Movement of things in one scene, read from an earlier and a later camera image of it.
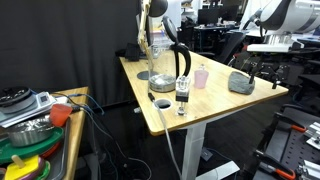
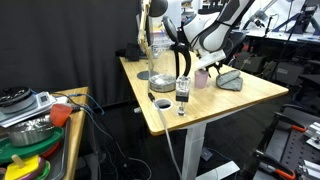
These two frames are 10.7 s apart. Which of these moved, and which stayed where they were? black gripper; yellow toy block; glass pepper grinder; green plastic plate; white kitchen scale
Moved: black gripper
Stayed: white kitchen scale; yellow toy block; green plastic plate; glass pepper grinder
